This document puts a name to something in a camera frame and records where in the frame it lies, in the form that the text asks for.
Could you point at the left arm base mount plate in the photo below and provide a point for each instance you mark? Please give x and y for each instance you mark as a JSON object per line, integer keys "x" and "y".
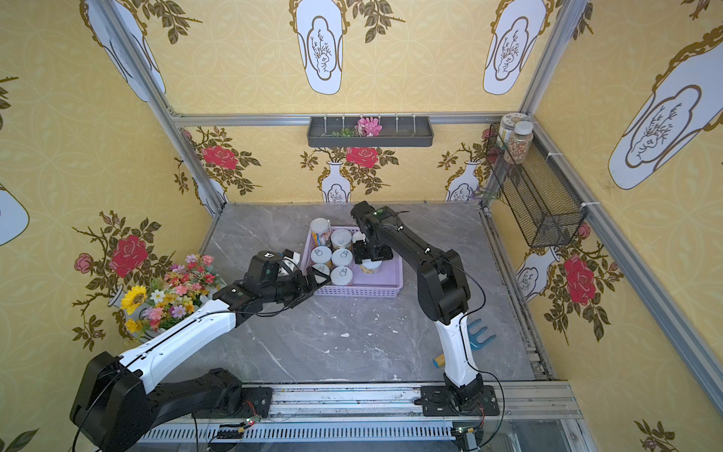
{"x": 242, "y": 403}

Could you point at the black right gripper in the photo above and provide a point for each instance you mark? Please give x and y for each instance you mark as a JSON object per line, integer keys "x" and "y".
{"x": 372, "y": 251}

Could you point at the pink flower on shelf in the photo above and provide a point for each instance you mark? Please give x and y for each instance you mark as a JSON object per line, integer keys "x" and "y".
{"x": 368, "y": 127}

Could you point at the black wire mesh basket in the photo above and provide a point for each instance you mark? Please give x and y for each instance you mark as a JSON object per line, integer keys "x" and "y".
{"x": 542, "y": 201}

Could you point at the artificial flower bouquet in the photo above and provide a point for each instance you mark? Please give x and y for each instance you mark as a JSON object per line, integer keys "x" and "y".
{"x": 165, "y": 302}

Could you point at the pink purple label can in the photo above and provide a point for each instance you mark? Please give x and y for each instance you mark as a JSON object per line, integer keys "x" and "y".
{"x": 342, "y": 276}

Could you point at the spice jar behind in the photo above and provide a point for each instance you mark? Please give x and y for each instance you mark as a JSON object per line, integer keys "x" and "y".
{"x": 507, "y": 125}

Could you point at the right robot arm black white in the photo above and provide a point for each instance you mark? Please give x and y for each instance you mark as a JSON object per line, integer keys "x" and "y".
{"x": 443, "y": 294}

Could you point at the dark grey wall shelf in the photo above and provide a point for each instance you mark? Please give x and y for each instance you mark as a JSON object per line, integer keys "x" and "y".
{"x": 348, "y": 131}

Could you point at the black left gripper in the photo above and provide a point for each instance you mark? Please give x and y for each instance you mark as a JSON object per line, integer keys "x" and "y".
{"x": 308, "y": 280}

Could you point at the yellow peach can white lid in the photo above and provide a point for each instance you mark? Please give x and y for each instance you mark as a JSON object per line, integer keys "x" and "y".
{"x": 341, "y": 239}

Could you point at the tall colourful mixed-food can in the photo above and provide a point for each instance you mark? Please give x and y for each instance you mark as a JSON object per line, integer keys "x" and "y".
{"x": 320, "y": 229}

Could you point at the small yellow label can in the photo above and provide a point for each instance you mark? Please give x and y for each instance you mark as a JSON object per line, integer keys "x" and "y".
{"x": 321, "y": 255}

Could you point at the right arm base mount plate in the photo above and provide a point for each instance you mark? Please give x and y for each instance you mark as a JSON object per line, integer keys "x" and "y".
{"x": 437, "y": 401}

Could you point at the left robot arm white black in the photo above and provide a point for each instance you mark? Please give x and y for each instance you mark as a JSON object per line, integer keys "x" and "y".
{"x": 121, "y": 398}

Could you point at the lilac perforated plastic basket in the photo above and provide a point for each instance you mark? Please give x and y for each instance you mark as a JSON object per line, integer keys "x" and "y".
{"x": 387, "y": 283}

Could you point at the spice jar white lid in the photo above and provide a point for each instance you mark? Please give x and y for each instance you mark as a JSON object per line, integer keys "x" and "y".
{"x": 519, "y": 142}

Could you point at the teal garden fork yellow handle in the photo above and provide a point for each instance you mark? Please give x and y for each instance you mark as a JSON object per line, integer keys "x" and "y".
{"x": 479, "y": 335}

